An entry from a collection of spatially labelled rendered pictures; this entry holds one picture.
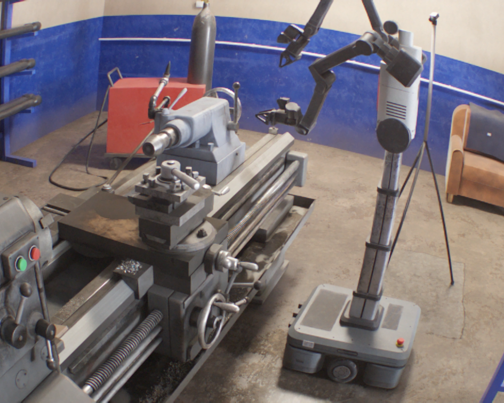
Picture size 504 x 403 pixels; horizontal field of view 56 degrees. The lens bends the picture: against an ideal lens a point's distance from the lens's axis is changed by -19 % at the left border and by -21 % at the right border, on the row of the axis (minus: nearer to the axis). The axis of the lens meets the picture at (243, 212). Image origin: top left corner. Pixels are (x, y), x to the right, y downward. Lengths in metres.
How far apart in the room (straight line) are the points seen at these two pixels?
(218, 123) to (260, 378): 1.22
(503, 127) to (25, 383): 4.75
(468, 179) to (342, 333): 2.77
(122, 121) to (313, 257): 2.08
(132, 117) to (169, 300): 3.16
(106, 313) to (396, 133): 1.33
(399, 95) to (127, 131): 3.12
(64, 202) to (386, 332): 1.61
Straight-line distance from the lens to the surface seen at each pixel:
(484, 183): 5.07
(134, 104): 4.80
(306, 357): 2.67
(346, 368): 2.66
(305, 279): 3.53
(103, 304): 1.71
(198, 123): 2.43
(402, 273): 3.75
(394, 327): 2.74
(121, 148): 4.94
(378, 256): 2.53
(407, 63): 2.04
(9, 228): 1.19
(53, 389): 1.42
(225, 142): 2.63
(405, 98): 2.22
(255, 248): 2.96
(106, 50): 6.88
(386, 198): 2.43
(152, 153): 2.22
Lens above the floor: 1.82
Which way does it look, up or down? 25 degrees down
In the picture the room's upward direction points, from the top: 4 degrees clockwise
